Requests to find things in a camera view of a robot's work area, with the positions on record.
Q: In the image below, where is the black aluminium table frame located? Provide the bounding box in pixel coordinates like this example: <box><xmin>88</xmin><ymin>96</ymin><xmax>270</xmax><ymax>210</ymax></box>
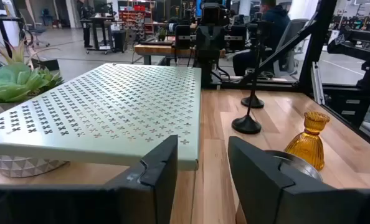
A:
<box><xmin>217</xmin><ymin>0</ymin><xmax>370</xmax><ymax>150</ymax></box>

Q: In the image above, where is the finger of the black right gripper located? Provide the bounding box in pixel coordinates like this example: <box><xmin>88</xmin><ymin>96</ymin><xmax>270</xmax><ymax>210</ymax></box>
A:
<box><xmin>229</xmin><ymin>24</ymin><xmax>247</xmax><ymax>52</ymax></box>
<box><xmin>174</xmin><ymin>24</ymin><xmax>191</xmax><ymax>50</ymax></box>

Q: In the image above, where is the amber glass candle holder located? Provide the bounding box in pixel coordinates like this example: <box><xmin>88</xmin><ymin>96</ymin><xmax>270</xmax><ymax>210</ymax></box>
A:
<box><xmin>283</xmin><ymin>111</ymin><xmax>331</xmax><ymax>171</ymax></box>

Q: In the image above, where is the spiky artificial air plant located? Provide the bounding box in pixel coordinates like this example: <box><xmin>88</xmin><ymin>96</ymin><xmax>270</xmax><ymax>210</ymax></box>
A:
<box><xmin>0</xmin><ymin>37</ymin><xmax>61</xmax><ymax>68</ymax></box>

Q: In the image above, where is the green artificial succulent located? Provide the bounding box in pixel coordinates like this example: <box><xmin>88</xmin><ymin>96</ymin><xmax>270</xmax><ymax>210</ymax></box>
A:
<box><xmin>0</xmin><ymin>62</ymin><xmax>64</xmax><ymax>105</ymax></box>

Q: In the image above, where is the white geometric plant pot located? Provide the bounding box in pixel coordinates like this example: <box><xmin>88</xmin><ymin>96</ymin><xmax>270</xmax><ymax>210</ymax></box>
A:
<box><xmin>0</xmin><ymin>102</ymin><xmax>70</xmax><ymax>179</ymax></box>

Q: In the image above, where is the silver aluminium extrusion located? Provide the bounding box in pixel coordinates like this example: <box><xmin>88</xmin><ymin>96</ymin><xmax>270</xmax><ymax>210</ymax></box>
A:
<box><xmin>310</xmin><ymin>61</ymin><xmax>326</xmax><ymax>106</ymax></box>

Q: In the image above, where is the candle tin red heart label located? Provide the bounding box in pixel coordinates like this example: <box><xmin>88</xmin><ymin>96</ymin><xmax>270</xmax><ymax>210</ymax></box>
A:
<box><xmin>264</xmin><ymin>149</ymin><xmax>325</xmax><ymax>184</ymax></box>

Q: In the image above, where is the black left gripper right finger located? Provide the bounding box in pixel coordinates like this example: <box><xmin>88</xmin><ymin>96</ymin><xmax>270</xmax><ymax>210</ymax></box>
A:
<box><xmin>227</xmin><ymin>136</ymin><xmax>364</xmax><ymax>224</ymax></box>

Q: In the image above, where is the person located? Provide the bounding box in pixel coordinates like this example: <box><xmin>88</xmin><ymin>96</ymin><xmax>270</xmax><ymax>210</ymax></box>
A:
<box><xmin>232</xmin><ymin>0</ymin><xmax>292</xmax><ymax>78</ymax></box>

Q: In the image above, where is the grey office chair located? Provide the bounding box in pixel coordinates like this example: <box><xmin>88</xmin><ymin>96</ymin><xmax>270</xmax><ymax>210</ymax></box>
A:
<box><xmin>271</xmin><ymin>17</ymin><xmax>311</xmax><ymax>81</ymax></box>

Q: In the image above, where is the red parts shelving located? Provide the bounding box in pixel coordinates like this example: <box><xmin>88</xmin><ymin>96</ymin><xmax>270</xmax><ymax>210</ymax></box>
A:
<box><xmin>118</xmin><ymin>0</ymin><xmax>157</xmax><ymax>35</ymax></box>

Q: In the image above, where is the black tall candlestick holder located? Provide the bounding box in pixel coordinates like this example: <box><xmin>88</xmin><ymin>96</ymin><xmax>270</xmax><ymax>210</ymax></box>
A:
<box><xmin>240</xmin><ymin>30</ymin><xmax>265</xmax><ymax>110</ymax></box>
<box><xmin>231</xmin><ymin>21</ymin><xmax>268</xmax><ymax>136</ymax></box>

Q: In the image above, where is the black standing desk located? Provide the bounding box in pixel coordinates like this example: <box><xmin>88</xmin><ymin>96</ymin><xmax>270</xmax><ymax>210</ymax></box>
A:
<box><xmin>80</xmin><ymin>14</ymin><xmax>128</xmax><ymax>54</ymax></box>

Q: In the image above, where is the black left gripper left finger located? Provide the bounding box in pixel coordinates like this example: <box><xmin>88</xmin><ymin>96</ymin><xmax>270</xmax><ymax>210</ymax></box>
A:
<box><xmin>105</xmin><ymin>134</ymin><xmax>179</xmax><ymax>224</ymax></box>

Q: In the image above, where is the black office chair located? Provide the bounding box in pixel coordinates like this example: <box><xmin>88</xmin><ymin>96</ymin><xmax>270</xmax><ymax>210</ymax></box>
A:
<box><xmin>18</xmin><ymin>7</ymin><xmax>50</xmax><ymax>48</ymax></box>

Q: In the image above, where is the wooden workbench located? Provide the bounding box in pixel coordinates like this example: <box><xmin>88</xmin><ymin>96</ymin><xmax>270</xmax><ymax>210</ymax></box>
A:
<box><xmin>133</xmin><ymin>43</ymin><xmax>227</xmax><ymax>67</ymax></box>

